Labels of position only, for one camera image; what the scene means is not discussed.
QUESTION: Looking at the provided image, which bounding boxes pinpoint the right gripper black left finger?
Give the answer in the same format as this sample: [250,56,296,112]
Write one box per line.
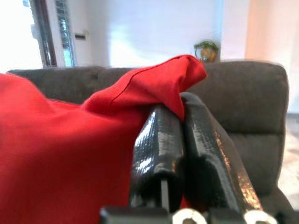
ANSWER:
[128,104,187,211]

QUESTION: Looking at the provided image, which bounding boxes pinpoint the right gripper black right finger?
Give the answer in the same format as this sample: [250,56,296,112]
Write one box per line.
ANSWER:
[179,92,264,217]

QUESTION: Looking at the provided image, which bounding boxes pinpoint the red fabric pillow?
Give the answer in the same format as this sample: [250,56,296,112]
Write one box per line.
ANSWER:
[0,54,208,224]

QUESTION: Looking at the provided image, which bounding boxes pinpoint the dark grey fabric sofa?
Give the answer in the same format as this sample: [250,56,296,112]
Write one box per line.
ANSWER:
[7,61,295,217]

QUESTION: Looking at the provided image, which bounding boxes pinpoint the green potted plant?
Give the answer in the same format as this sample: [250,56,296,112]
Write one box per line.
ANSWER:
[193,41,220,63]

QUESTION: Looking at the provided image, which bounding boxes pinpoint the glass louvre window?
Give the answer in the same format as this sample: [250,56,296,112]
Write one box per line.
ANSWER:
[55,0,77,68]

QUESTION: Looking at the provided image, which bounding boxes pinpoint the white wall switch box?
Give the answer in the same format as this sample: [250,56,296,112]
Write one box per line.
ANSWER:
[74,30,90,42]

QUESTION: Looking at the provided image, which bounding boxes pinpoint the dark brown door frame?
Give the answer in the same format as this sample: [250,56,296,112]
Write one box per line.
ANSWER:
[35,0,58,68]

